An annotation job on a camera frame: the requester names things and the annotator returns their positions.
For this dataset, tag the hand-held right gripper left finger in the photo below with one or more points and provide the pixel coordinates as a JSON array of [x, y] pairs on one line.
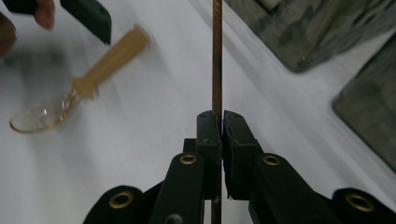
[[208, 149]]

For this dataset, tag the brown wooden chopstick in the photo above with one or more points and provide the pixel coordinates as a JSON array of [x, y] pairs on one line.
[[217, 62]]

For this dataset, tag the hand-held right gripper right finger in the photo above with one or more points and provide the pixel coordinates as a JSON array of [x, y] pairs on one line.
[[239, 149]]

